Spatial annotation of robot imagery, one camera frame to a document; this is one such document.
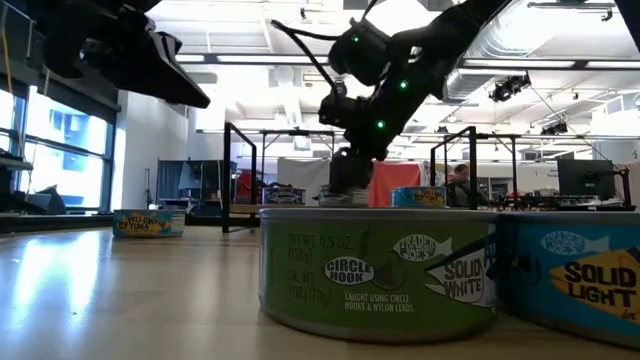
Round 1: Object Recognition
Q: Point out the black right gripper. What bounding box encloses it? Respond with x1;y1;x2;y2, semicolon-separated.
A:
328;130;392;194

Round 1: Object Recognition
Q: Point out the white hanging cloth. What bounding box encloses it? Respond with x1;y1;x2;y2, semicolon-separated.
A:
276;157;331;206

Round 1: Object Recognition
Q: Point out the cluttered background workbench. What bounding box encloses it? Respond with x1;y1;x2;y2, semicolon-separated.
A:
487;192;637;213

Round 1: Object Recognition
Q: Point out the person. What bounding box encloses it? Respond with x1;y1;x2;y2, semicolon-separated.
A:
446;163;489;208

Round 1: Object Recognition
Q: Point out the black background table frame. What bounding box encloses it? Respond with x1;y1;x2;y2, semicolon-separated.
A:
258;128;337;169

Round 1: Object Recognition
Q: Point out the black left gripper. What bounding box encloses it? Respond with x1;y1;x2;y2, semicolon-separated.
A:
84;17;212;110

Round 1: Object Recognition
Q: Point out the green tuna can gold lid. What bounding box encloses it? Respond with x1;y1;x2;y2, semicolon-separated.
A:
318;184;371;208

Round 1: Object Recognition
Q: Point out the large window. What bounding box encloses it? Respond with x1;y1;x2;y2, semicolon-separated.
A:
0;89;117;211

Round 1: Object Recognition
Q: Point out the black aluminium table frame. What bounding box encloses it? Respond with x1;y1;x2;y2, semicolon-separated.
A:
0;212;261;235

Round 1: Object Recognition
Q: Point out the orange hanging cloth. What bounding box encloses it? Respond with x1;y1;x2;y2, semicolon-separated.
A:
372;160;422;209

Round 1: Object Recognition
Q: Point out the black background monitor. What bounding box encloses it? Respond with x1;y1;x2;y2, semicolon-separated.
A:
557;158;617;202

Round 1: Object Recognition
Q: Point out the green tuna can silver lid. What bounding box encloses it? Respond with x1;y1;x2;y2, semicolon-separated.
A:
257;207;500;346

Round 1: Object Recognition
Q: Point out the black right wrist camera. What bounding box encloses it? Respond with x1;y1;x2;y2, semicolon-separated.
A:
318;93;362;130

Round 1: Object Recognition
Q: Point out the light blue yellowfin tuna can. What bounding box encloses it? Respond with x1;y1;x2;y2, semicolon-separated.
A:
390;185;448;209
494;212;640;350
112;208;187;239

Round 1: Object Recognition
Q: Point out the red cloth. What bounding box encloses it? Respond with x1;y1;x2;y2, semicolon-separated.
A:
235;169;257;201

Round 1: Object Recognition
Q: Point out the large silver ventilation duct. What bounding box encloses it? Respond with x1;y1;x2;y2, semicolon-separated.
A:
442;0;566;104

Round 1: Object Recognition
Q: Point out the dark blue skipjack tuna can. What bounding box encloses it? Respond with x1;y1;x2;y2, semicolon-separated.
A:
262;186;307;206

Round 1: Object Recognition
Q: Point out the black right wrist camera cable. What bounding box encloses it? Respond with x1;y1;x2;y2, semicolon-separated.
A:
270;18;344;96

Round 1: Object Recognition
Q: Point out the dark blue partition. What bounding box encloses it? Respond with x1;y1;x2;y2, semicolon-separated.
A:
156;158;226;212

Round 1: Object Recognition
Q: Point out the black ceiling stage light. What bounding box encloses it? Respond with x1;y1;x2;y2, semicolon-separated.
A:
539;119;570;137
487;73;533;104

